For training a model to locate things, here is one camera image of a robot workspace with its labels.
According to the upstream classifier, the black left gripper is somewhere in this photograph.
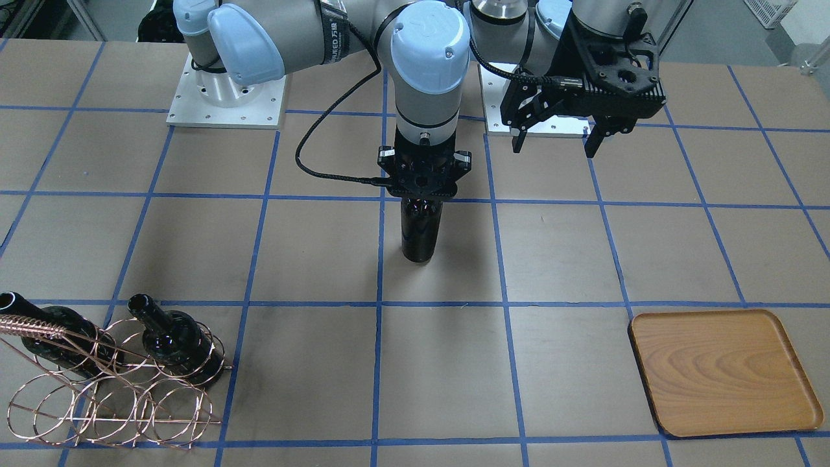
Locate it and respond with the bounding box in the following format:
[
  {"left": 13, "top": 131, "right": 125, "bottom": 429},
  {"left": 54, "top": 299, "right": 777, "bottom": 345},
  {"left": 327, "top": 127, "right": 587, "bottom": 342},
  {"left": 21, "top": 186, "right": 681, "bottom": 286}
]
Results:
[{"left": 500, "top": 23, "right": 667, "bottom": 158}]

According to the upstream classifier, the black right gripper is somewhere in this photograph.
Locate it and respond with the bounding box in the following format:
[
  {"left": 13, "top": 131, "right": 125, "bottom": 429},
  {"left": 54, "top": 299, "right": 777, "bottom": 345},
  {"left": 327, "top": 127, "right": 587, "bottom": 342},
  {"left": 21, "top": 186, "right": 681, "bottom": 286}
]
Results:
[{"left": 377, "top": 130, "right": 472, "bottom": 200}]

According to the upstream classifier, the dark wine bottle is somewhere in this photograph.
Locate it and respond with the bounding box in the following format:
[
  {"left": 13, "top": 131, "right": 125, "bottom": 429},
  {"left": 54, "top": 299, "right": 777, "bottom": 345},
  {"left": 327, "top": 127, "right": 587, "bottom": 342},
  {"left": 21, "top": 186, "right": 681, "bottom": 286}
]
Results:
[
  {"left": 401, "top": 198, "right": 444, "bottom": 263},
  {"left": 128, "top": 293, "right": 224, "bottom": 388}
]

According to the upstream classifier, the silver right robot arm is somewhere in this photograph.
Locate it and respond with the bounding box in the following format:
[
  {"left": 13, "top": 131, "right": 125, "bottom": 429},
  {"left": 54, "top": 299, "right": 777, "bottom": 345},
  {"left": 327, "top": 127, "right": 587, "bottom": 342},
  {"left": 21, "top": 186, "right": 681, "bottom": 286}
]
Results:
[{"left": 172, "top": 1, "right": 471, "bottom": 202}]

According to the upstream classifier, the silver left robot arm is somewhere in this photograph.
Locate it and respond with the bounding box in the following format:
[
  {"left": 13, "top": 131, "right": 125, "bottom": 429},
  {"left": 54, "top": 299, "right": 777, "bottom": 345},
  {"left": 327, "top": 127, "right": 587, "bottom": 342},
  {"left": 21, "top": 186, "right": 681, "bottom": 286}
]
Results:
[{"left": 456, "top": 1, "right": 667, "bottom": 158}]

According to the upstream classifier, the wooden tray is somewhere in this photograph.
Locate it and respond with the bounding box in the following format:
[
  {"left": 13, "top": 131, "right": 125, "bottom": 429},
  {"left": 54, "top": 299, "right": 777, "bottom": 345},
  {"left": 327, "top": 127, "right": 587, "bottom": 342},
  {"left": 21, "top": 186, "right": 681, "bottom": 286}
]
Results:
[{"left": 629, "top": 309, "right": 825, "bottom": 438}]

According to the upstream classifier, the black braided cable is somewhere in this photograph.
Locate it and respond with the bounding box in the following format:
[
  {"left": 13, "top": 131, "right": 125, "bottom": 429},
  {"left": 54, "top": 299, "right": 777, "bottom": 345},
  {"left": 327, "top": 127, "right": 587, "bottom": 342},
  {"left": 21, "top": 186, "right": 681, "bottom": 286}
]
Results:
[
  {"left": 457, "top": 0, "right": 584, "bottom": 88},
  {"left": 295, "top": 19, "right": 396, "bottom": 189}
]

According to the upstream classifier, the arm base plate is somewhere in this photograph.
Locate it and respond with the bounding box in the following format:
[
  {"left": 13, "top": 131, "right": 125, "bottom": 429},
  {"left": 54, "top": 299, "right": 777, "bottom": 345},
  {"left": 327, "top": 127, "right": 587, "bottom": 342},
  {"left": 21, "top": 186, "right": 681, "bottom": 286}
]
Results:
[
  {"left": 479, "top": 62, "right": 592, "bottom": 139},
  {"left": 166, "top": 55, "right": 289, "bottom": 130}
]

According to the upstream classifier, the copper wire bottle basket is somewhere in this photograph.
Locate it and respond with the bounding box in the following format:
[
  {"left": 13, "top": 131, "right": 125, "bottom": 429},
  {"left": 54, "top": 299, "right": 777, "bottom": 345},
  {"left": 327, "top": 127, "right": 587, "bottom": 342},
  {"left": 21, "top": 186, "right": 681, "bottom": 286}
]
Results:
[{"left": 2, "top": 318, "right": 223, "bottom": 449}]

